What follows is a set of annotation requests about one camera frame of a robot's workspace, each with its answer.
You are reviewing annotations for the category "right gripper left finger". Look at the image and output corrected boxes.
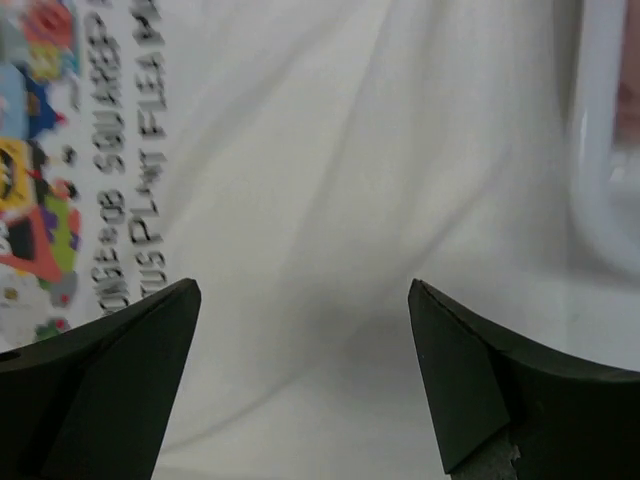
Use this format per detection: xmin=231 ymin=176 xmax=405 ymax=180
xmin=1 ymin=278 xmax=201 ymax=480

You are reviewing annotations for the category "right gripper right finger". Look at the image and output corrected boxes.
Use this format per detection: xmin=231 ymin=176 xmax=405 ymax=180
xmin=408 ymin=280 xmax=639 ymax=479

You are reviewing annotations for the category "white printed t shirt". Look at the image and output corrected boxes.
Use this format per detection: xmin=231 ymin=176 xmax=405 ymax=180
xmin=0 ymin=0 xmax=621 ymax=480

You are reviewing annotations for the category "white plastic basket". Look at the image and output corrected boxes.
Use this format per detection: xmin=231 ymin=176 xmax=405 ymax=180
xmin=569 ymin=1 xmax=639 ymax=277

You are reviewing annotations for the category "pink t shirt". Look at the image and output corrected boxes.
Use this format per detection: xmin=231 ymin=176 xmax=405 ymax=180
xmin=615 ymin=0 xmax=640 ymax=144

